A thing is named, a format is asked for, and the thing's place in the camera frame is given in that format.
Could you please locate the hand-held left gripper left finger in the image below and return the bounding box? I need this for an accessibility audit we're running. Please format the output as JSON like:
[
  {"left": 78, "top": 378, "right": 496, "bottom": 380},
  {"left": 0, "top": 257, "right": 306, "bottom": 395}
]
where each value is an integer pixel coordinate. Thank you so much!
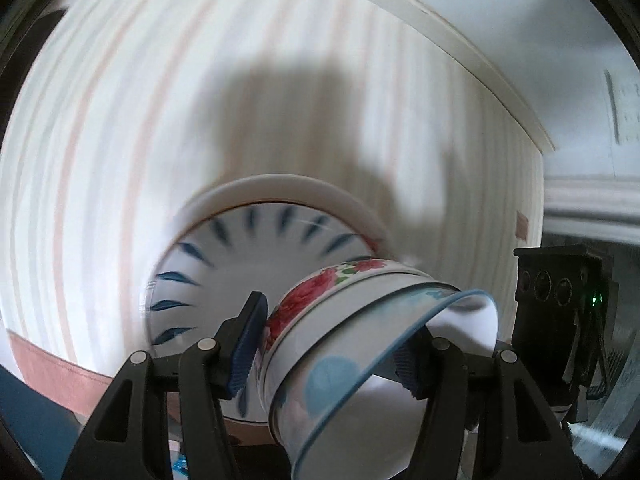
[{"left": 60, "top": 290, "right": 271, "bottom": 480}]

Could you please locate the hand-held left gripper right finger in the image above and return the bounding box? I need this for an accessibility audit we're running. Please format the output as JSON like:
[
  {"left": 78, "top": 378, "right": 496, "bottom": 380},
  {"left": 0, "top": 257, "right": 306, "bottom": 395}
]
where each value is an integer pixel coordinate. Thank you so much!
[{"left": 392, "top": 327, "right": 583, "bottom": 480}]

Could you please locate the rose print white bowl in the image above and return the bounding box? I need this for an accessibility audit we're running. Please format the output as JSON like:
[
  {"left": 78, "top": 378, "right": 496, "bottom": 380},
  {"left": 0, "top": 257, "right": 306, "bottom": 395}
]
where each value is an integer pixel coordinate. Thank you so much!
[{"left": 257, "top": 257, "right": 436, "bottom": 411}]

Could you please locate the blue leaf pattern plate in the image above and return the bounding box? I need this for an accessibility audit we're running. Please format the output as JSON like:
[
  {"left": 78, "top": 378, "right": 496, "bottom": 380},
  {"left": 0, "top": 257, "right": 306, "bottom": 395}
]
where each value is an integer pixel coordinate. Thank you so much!
[{"left": 147, "top": 204, "right": 381, "bottom": 423}]

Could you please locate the blue rim flower print bowl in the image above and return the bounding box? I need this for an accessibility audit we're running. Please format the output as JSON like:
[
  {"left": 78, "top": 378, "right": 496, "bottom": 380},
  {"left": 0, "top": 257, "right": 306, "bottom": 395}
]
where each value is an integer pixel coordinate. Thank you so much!
[{"left": 267, "top": 282, "right": 501, "bottom": 480}]

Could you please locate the striped tablecloth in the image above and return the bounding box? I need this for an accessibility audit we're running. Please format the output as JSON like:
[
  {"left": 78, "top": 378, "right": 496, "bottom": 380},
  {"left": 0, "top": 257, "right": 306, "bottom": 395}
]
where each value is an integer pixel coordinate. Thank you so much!
[{"left": 0, "top": 0, "right": 556, "bottom": 448}]

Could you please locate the blue object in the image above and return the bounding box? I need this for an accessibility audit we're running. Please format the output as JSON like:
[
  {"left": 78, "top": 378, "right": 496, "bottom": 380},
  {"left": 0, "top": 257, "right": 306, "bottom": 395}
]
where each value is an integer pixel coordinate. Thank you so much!
[{"left": 0, "top": 370, "right": 91, "bottom": 480}]

